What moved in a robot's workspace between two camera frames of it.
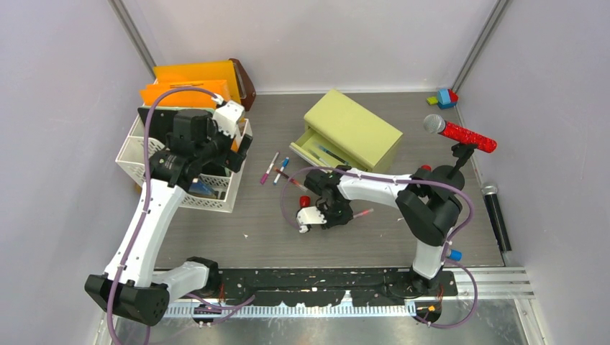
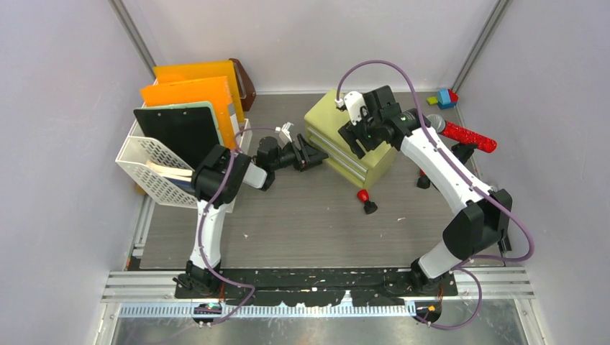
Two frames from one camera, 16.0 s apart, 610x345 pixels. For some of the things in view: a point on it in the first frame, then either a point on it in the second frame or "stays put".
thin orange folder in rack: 220,70 stays put
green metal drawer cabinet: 341,132 stays put
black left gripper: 232,159 -> 306,152
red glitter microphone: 436,123 stays put
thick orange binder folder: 183,98 stays put
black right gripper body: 335,213 -> 367,133
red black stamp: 304,201 -> 363,196
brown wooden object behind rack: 245,87 stays put
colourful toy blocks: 446,99 stays put
